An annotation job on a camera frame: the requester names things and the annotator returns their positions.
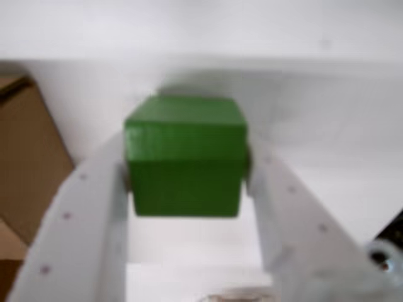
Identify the green cube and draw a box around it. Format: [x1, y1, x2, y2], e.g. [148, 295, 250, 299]
[123, 95, 249, 218]

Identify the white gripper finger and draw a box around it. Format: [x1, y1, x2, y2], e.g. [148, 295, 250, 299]
[6, 138, 135, 302]
[244, 138, 372, 277]

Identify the brown cardboard box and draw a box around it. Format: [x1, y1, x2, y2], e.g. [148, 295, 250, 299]
[0, 74, 76, 302]

